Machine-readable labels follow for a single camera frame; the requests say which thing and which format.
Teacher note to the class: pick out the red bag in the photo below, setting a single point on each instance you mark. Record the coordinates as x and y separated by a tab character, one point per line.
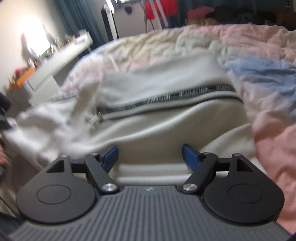
169	7

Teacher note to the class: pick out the orange box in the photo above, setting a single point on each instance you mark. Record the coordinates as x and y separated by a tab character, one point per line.
22	74

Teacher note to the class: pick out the teal curtain left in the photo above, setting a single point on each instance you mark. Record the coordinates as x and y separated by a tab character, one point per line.
77	16

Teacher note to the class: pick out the pink pastel duvet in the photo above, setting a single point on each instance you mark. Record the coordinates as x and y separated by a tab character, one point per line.
260	61

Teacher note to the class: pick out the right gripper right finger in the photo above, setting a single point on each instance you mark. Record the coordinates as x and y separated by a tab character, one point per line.
202	166

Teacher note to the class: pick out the lit vanity mirror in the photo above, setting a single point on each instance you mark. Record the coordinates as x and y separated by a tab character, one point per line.
33	38

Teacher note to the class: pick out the white track pants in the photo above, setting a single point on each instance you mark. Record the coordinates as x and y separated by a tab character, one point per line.
148	113

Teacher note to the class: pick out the pile of clothes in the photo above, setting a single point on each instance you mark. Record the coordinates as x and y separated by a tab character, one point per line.
222	15

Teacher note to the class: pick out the garment steamer stand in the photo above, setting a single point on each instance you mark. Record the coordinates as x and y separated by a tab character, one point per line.
158	23

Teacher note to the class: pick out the white vanity desk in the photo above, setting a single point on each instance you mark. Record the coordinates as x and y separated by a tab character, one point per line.
41	85

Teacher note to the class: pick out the black framed panel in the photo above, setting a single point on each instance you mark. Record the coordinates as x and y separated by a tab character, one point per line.
109	23

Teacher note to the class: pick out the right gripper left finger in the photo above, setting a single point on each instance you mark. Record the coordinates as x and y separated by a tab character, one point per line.
98	168

